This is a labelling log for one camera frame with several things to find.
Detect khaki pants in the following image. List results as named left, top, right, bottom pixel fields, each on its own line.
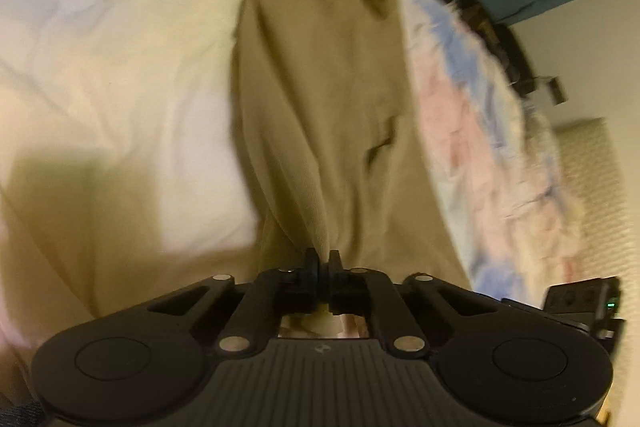
left=229, top=0, right=473, bottom=338

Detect white textured cloth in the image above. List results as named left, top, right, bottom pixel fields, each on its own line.
left=554, top=117, right=632, bottom=284

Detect pale pastel bed sheet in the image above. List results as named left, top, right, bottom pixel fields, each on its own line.
left=0, top=0, right=587, bottom=358

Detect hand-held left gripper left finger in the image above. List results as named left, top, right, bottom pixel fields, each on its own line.
left=149, top=248, right=323, bottom=357

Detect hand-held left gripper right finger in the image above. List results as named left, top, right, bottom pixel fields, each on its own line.
left=324, top=250, right=502, bottom=357

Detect pile of mixed clothes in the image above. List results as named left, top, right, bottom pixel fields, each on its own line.
left=370, top=0, right=570, bottom=106

